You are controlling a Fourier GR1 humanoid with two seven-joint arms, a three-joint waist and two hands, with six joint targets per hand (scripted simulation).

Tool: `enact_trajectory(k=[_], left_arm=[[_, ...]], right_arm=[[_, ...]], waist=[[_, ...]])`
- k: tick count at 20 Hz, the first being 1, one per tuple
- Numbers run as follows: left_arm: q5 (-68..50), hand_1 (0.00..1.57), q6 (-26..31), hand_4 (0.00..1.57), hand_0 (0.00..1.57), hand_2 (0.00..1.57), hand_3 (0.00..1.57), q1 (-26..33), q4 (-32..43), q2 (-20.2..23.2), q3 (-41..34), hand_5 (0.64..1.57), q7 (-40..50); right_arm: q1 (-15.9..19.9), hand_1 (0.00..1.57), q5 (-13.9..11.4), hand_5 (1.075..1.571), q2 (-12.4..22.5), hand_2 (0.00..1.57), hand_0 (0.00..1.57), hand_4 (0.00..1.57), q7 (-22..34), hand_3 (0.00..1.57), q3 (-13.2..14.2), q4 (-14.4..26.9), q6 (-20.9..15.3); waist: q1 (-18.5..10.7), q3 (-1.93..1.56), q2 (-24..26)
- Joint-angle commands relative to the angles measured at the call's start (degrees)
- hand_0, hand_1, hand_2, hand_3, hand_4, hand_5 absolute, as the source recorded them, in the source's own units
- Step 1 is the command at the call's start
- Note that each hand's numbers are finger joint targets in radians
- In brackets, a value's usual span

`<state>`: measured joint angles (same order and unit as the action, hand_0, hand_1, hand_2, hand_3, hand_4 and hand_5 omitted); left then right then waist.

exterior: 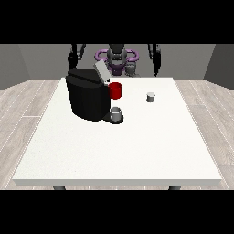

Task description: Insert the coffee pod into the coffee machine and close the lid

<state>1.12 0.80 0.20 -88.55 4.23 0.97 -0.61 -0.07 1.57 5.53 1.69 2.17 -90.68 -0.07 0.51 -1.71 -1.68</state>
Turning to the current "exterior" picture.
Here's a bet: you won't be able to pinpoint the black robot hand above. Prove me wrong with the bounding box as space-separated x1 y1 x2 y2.
152 54 162 78
67 52 80 71

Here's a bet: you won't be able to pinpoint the pale grey machine lid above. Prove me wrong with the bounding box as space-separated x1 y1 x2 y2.
92 59 111 84

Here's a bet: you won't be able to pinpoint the small grey coffee pod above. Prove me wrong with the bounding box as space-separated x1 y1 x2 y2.
145 91 156 103

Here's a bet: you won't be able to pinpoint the black coffee machine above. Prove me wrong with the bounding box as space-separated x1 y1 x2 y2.
65 67 124 125

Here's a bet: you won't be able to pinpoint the red pod holder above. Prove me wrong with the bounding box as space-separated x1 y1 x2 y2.
108 81 122 101

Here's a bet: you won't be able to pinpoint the grey robot trunk purple rings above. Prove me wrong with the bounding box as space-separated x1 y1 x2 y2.
94 44 142 78

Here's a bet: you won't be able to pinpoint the small grey cup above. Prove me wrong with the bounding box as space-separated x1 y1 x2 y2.
109 106 123 122

